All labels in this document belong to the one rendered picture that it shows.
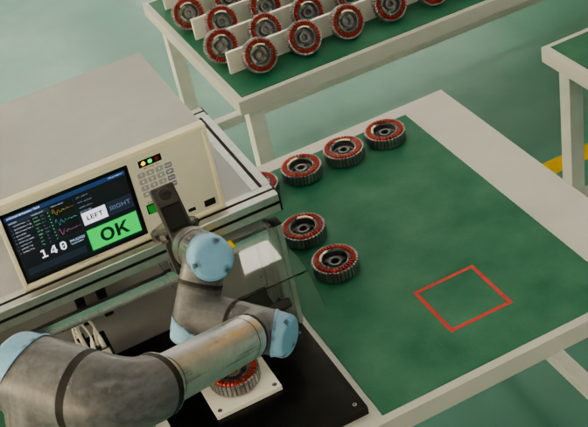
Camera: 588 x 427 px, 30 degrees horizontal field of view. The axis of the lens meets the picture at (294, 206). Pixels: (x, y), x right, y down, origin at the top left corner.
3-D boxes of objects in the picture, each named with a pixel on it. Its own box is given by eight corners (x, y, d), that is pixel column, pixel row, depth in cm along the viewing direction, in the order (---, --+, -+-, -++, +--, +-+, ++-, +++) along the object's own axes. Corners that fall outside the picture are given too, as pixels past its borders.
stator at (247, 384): (269, 385, 230) (266, 372, 227) (220, 406, 227) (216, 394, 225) (250, 353, 238) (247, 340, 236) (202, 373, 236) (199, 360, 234)
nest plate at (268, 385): (283, 389, 230) (282, 385, 229) (218, 420, 226) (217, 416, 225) (254, 348, 241) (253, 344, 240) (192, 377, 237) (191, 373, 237)
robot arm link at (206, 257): (185, 283, 178) (195, 232, 178) (171, 272, 189) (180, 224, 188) (231, 290, 181) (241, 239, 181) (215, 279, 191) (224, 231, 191)
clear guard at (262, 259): (325, 307, 212) (321, 284, 209) (213, 360, 206) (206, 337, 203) (257, 225, 237) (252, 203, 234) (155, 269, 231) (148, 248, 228)
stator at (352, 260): (366, 256, 263) (364, 245, 260) (350, 287, 255) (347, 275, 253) (323, 251, 267) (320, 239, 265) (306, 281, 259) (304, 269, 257)
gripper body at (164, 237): (169, 270, 205) (183, 281, 194) (152, 228, 204) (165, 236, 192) (206, 254, 207) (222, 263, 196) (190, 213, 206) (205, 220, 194)
